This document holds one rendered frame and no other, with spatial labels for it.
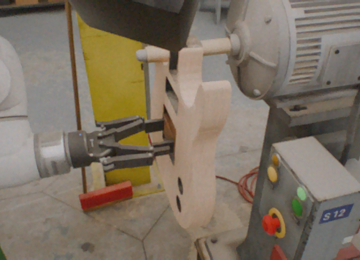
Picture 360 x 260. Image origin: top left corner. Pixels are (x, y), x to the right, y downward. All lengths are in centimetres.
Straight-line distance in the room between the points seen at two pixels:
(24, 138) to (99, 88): 106
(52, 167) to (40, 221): 145
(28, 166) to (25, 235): 142
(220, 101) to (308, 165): 23
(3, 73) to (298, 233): 60
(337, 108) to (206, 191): 39
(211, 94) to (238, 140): 206
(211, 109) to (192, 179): 16
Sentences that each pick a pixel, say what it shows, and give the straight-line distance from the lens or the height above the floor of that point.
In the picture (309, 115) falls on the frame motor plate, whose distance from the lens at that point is 82.
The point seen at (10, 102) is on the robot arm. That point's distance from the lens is 70.
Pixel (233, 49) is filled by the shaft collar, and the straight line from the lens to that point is 76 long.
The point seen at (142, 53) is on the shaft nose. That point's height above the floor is 126.
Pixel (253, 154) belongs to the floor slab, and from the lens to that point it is 246.
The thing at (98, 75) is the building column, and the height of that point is 79.
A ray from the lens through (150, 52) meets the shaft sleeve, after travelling 71.
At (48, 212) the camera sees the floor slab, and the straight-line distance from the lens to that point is 217.
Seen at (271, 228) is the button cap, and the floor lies 98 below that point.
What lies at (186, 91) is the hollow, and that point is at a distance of 62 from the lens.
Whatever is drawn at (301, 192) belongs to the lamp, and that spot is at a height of 111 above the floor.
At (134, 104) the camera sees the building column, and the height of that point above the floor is 60.
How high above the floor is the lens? 154
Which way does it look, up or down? 36 degrees down
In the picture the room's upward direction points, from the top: straight up
